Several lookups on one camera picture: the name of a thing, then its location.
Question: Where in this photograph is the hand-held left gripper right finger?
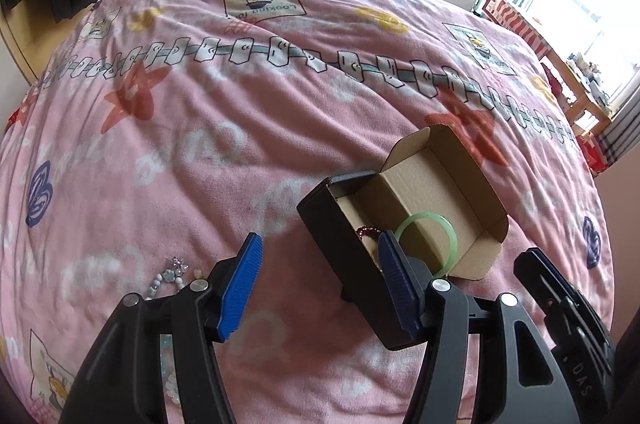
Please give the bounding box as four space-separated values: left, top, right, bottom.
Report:
377 231 576 424

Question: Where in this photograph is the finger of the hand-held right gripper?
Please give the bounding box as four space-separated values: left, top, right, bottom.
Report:
514 248 583 320

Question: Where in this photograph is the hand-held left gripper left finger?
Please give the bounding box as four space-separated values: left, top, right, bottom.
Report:
59 233 263 424

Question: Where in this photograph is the black cardboard box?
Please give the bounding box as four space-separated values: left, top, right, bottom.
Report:
296 127 510 350

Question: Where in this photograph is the dark red bead bracelet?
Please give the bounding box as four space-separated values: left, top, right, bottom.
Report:
352 227 387 246

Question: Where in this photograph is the white bead bracelet with bow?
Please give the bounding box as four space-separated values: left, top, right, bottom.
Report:
145 257 206 301

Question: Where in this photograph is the green jade bangle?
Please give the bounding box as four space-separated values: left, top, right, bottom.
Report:
395 213 458 277

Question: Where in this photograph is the light blue bead bracelet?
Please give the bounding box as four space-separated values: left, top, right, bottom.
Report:
159 335 177 407

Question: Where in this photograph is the red paper bag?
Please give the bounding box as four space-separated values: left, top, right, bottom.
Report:
580 137 609 176

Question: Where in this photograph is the pink printed blanket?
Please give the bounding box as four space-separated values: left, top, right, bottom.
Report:
0 0 616 424

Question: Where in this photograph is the wooden table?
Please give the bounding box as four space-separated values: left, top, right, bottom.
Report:
542 39 615 139

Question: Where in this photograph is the red bag with white figure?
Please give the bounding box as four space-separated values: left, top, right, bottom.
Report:
542 63 567 96

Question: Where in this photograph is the red and white striped box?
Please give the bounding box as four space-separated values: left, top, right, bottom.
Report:
484 0 553 58

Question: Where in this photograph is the yellow wooden wardrobe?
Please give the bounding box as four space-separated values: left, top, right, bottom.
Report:
0 0 103 86

